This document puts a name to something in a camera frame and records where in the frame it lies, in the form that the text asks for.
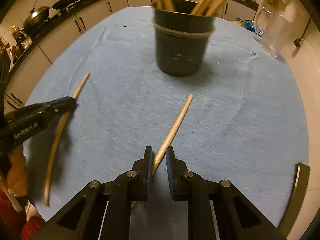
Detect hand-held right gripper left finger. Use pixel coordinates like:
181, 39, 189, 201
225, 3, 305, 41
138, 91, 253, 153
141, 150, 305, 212
30, 146, 153, 240

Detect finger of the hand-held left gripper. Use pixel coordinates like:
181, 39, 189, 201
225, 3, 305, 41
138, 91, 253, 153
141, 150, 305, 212
42, 96, 78, 117

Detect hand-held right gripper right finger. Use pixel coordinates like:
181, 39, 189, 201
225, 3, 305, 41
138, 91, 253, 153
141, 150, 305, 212
166, 146, 288, 240

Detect wooden chopstick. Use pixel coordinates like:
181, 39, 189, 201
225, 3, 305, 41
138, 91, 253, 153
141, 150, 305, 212
130, 94, 194, 209
44, 72, 91, 207

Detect black chopstick holder cup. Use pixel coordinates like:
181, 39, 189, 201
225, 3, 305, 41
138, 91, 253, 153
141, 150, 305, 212
151, 0, 216, 77

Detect person's left forearm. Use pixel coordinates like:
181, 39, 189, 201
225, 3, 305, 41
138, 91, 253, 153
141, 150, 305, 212
0, 187, 47, 240

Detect person's left hand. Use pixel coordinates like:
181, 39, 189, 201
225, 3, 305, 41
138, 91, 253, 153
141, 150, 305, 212
5, 146, 28, 198

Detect blue tablecloth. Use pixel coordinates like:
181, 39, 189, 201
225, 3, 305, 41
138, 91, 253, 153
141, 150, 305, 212
22, 6, 309, 240

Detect white base cabinets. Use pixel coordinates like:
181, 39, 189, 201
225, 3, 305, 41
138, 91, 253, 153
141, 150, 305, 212
5, 0, 258, 110

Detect cooking oil bottles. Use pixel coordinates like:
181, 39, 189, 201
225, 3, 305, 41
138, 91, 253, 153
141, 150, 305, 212
10, 25, 25, 43

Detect steel pot with lid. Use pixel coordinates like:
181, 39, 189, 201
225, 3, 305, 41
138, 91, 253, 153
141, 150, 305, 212
22, 4, 50, 37

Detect black smartphone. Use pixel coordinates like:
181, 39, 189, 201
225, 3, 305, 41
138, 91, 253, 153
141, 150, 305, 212
281, 162, 311, 237

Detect blue plastic bag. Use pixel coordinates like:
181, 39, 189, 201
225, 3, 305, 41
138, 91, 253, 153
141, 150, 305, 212
235, 17, 264, 34

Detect clear glass mug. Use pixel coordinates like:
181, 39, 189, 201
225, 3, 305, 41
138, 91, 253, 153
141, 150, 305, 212
254, 0, 293, 58

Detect black cable with plug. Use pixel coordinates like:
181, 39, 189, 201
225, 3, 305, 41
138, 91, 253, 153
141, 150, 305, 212
294, 17, 312, 47

